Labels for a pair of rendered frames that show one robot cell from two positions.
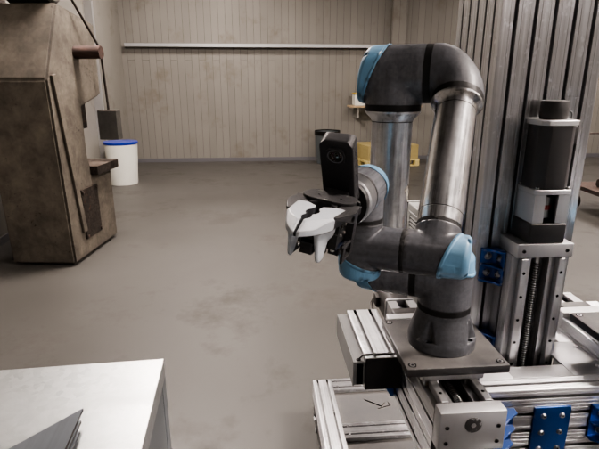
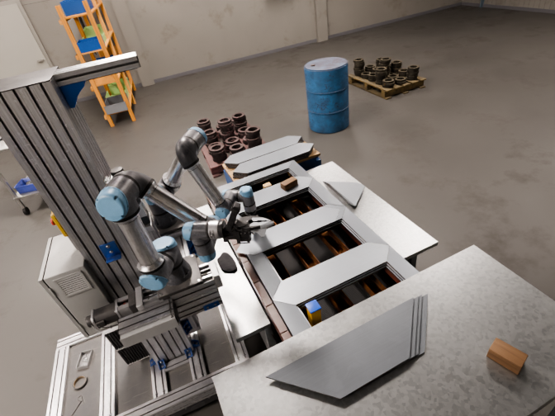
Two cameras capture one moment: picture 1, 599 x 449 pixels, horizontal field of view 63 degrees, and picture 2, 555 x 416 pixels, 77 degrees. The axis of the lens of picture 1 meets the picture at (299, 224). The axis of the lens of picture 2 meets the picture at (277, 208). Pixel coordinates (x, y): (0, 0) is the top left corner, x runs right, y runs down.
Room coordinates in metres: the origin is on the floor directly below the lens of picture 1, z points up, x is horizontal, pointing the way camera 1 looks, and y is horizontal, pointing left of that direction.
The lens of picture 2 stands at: (0.68, 1.03, 2.30)
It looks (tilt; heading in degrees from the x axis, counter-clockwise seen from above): 37 degrees down; 259
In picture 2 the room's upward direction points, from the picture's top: 10 degrees counter-clockwise
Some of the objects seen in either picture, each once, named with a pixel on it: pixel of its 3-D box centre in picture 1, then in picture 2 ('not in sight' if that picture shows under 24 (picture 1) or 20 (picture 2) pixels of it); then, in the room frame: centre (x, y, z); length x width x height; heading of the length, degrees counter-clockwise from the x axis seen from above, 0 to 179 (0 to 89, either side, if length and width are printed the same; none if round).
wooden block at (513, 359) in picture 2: not in sight; (506, 355); (-0.09, 0.60, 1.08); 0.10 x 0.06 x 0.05; 116
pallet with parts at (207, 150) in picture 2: not in sight; (228, 135); (0.31, -3.63, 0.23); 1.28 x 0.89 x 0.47; 92
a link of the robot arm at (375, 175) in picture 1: (361, 191); (197, 231); (0.80, -0.11, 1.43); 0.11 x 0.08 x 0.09; 159
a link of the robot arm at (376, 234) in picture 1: (369, 247); (206, 245); (0.79, -0.12, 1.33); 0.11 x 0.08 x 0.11; 69
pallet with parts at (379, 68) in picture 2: not in sight; (384, 72); (-2.72, -4.56, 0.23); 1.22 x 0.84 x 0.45; 94
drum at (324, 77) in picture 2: not in sight; (327, 95); (-1.22, -3.59, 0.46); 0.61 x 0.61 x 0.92
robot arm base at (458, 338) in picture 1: (442, 321); (173, 267); (1.00, -0.32, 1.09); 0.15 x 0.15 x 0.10
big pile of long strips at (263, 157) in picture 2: not in sight; (269, 155); (0.15, -1.66, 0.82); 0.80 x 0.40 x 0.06; 8
